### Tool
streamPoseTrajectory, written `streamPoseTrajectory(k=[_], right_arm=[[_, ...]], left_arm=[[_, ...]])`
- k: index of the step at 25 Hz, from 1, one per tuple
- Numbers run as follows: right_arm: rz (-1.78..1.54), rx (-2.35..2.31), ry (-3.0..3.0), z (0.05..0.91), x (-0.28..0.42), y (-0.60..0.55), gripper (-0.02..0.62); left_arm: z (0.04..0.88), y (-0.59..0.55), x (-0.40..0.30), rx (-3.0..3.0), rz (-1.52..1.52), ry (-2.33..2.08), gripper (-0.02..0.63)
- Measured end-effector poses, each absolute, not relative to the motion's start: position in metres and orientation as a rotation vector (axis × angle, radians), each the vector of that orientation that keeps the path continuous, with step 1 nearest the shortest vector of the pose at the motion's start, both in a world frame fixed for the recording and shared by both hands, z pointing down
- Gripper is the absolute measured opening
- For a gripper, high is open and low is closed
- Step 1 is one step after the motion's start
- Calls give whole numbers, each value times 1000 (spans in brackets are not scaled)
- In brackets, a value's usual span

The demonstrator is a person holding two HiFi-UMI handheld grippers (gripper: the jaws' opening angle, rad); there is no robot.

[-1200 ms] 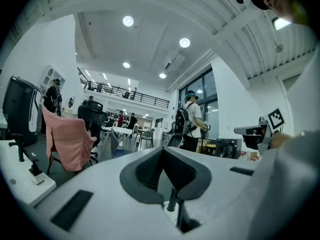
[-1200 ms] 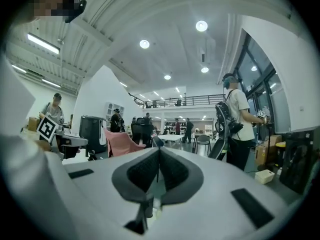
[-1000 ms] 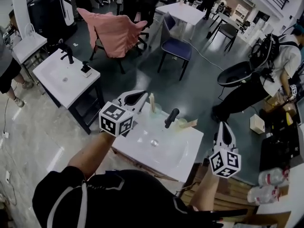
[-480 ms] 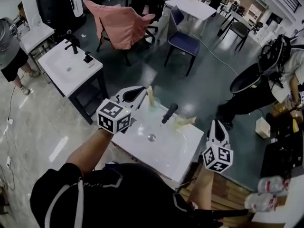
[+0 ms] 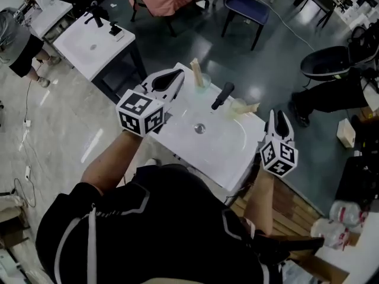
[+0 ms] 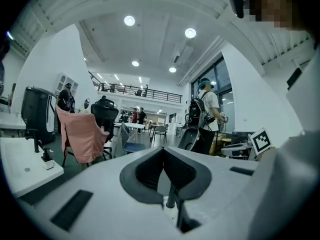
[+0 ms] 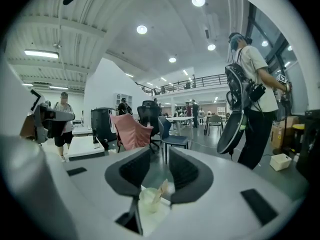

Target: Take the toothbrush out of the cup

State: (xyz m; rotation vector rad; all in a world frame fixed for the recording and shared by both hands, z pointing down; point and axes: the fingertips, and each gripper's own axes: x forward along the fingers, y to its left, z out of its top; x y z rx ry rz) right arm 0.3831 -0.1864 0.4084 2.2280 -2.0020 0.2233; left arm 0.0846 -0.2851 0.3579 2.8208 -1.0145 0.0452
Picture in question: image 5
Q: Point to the white sink basin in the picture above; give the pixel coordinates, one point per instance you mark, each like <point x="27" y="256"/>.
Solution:
<point x="213" y="149"/>
<point x="80" y="52"/>
<point x="50" y="10"/>

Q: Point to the brown cardboard box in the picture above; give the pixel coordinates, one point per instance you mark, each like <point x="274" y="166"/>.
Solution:
<point x="322" y="269"/>

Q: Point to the black soap dispenser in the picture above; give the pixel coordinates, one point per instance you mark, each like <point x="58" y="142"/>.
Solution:
<point x="115" y="29"/>

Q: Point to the blue chair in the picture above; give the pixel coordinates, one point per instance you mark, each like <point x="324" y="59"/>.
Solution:
<point x="245" y="7"/>

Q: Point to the dark sink stand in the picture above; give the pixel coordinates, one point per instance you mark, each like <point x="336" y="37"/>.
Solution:
<point x="134" y="62"/>

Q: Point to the person's white shoe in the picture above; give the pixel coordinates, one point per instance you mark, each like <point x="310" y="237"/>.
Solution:
<point x="152" y="162"/>

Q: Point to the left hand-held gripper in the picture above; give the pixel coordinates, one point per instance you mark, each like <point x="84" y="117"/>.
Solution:
<point x="139" y="114"/>

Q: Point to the clear plastic bag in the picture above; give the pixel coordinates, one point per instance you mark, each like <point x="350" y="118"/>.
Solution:
<point x="328" y="232"/>
<point x="346" y="213"/>

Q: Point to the metal sink drain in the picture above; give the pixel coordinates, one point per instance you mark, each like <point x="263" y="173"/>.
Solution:
<point x="199" y="128"/>
<point x="93" y="46"/>

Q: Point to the black faucet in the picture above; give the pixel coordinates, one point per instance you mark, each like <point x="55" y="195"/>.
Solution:
<point x="222" y="96"/>
<point x="97" y="19"/>

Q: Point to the person's left forearm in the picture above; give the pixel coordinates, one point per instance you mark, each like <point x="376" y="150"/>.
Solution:
<point x="109" y="161"/>

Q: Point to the beige toothbrush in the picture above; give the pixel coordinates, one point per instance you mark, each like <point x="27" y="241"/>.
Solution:
<point x="251" y="107"/>
<point x="197" y="72"/>

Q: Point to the person's right forearm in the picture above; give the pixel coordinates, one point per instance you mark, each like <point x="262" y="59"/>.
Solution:
<point x="260" y="200"/>

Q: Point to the white power strip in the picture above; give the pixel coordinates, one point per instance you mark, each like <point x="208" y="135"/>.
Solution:
<point x="28" y="123"/>
<point x="28" y="172"/>

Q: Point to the clear green cup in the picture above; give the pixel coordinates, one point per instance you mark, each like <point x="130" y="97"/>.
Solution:
<point x="236" y="107"/>
<point x="206" y="85"/>

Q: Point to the person's black shirt torso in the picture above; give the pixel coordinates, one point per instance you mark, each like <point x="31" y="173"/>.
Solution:
<point x="148" y="232"/>

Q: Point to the black case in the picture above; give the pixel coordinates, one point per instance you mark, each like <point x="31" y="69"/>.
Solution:
<point x="358" y="179"/>

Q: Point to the black office chair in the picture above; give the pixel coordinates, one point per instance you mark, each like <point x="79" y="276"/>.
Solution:
<point x="325" y="59"/>

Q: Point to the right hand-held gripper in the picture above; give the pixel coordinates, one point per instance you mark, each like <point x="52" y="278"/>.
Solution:
<point x="279" y="157"/>

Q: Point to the wooden plank pallet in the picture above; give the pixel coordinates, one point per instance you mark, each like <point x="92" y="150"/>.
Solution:
<point x="293" y="209"/>

